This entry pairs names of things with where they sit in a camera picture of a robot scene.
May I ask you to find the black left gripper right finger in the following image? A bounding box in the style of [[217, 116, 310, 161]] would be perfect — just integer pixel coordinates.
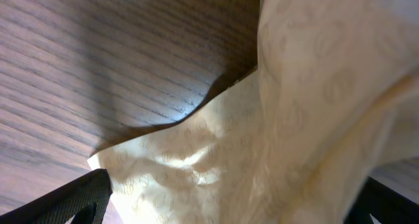
[[344, 177, 418, 224]]

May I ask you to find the beige paper bag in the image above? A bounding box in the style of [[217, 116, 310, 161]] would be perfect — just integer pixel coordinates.
[[88, 0, 418, 223]]

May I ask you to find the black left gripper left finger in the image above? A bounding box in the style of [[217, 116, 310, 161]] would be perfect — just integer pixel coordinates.
[[1, 168, 113, 224]]

